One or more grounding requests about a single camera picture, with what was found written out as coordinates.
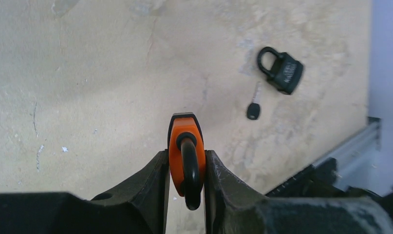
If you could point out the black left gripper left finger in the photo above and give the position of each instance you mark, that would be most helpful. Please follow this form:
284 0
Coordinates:
137 205

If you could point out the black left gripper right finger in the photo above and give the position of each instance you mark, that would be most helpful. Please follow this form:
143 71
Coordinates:
233 207

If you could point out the orange padlock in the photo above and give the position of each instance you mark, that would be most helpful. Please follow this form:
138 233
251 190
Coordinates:
187 159

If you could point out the single black-headed key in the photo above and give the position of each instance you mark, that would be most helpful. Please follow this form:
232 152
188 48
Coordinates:
254 109

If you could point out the black padlock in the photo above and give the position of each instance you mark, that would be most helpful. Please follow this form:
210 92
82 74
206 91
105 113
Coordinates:
285 73

